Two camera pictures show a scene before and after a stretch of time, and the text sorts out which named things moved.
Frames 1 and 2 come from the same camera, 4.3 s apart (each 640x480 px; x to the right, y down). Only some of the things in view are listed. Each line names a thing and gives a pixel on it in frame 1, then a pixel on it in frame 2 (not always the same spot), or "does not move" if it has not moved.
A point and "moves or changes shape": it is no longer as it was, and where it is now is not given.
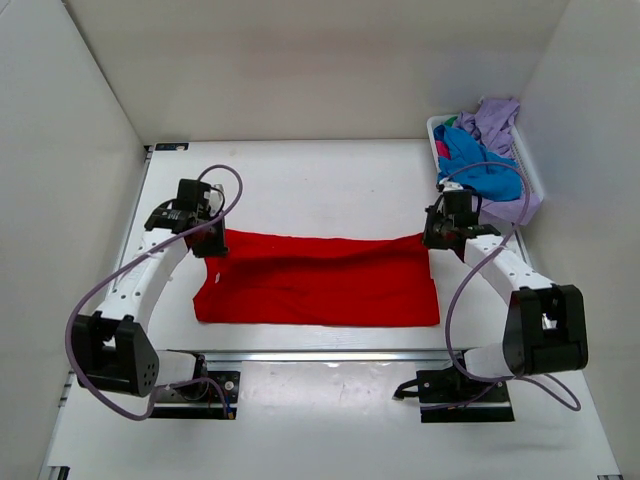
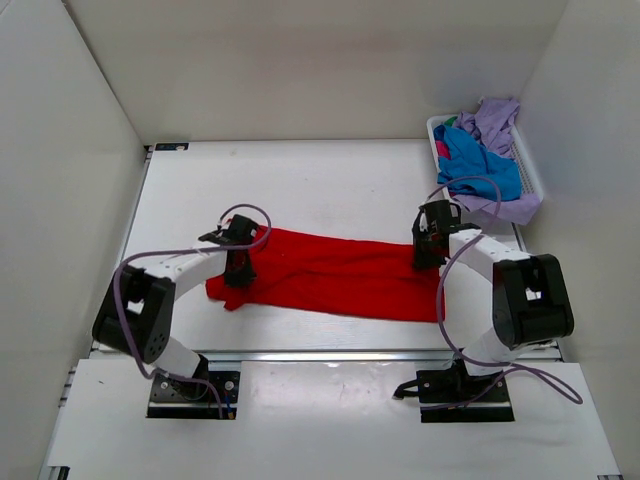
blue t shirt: x=494 y=182 does not move
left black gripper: x=217 y=247 -> x=246 y=276
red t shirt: x=296 y=279 moves or changes shape
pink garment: x=443 y=150 does not move
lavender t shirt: x=493 y=121 does not move
